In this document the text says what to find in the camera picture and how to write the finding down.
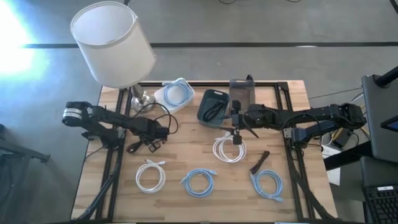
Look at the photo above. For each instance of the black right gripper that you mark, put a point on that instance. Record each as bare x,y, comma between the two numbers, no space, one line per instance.
237,121

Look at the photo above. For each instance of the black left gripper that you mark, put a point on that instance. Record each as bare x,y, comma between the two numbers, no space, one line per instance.
155,129

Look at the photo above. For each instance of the white plastic bin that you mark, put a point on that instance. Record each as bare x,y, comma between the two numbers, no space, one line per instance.
160,99

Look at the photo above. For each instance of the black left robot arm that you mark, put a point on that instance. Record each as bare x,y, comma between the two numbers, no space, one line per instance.
102,119

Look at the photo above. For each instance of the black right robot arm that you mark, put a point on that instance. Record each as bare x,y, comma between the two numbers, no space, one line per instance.
311,113

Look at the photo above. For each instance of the dark teal plastic bin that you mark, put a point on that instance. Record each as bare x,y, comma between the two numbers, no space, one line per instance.
205,123

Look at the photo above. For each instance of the clear grey plastic bin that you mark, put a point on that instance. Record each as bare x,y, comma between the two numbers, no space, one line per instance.
242,90

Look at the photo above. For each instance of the white paper sheet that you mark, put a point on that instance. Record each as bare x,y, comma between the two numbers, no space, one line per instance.
334,177

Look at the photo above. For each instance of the black desk bar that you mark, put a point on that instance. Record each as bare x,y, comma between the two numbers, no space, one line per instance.
345,160

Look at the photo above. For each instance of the white shade metal table lamp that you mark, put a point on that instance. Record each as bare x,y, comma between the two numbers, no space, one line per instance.
113,43

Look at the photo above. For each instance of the grey computer case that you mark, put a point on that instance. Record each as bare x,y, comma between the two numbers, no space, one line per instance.
376,130

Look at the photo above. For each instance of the dark side table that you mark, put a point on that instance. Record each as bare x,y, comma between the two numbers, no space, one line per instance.
18,152

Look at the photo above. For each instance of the small dark screen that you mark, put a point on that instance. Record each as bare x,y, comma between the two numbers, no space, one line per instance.
392,124

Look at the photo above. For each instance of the black pole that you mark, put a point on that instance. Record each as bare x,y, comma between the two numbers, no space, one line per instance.
387,77

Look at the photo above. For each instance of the black keyboard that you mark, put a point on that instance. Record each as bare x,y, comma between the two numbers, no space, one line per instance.
382,205

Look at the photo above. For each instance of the small black bracket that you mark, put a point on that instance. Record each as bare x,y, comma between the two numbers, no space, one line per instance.
249,77

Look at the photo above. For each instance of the black aluminium table frame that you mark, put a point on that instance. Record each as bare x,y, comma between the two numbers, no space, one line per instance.
113,186

